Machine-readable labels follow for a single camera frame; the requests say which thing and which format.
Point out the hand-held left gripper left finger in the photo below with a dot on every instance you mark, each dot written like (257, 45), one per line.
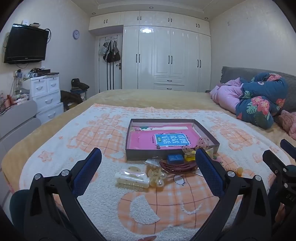
(86, 172)

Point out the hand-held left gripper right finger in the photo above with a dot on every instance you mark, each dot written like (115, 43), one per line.
(209, 172)

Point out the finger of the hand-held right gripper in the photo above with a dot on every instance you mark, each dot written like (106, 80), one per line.
(276, 164)
(289, 148)

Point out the yellow packet with white card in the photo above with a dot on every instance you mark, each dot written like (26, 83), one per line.
(189, 155)

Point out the clear polka dot packet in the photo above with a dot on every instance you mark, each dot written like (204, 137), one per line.
(202, 143)

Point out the dark red hair clip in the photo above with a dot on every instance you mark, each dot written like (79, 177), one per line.
(178, 168)

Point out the small blue box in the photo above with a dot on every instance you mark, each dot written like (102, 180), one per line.
(175, 159)

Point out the white hair claw clip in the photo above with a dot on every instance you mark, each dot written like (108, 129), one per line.
(129, 179)

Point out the clear packet with white card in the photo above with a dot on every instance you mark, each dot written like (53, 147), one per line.
(153, 163)

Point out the shallow grey cardboard box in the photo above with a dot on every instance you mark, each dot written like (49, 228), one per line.
(143, 154)

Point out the small green trinket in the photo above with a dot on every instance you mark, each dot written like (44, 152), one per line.
(215, 157)

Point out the pink knitted cloth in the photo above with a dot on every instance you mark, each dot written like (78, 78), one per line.
(288, 122)

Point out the small amber hair claw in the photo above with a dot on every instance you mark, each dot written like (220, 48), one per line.
(239, 172)

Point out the orange and white printed blanket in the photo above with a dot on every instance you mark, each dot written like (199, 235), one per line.
(104, 129)

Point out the blue floral quilt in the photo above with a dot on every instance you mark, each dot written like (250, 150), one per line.
(259, 102)

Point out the pink book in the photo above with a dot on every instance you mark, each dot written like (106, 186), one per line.
(143, 141)

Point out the dark brown coat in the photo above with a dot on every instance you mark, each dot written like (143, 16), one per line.
(70, 98)

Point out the dark teal cloth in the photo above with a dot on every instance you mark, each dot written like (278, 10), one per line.
(18, 208)

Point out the pink quilt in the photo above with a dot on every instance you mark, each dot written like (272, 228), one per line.
(227, 92)

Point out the white plastic drawer cabinet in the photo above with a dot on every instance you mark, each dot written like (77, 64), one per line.
(46, 95)

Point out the grey chair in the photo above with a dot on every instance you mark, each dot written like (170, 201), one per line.
(16, 120)

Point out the tan bed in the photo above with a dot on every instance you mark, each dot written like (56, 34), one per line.
(161, 98)

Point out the pile of dark clothes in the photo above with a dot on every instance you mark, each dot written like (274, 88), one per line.
(79, 84)

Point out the grey headboard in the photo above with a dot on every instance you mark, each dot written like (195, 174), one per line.
(231, 73)

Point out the white room door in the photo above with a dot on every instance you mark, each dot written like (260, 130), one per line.
(103, 74)

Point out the cluttered side shelf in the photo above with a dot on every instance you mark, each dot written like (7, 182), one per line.
(11, 92)

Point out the black striped hanging bag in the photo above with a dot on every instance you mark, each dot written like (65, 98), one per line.
(108, 55)

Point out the dark brown hanging bag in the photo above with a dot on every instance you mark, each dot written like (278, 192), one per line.
(116, 54)

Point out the pale hanging bag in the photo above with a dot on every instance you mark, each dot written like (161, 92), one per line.
(102, 49)

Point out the white built-in wardrobe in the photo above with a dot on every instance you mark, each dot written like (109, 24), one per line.
(161, 51)

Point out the round purple wall clock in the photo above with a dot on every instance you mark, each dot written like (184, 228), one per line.
(76, 34)

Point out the black wall television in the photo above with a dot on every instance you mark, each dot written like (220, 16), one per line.
(25, 44)

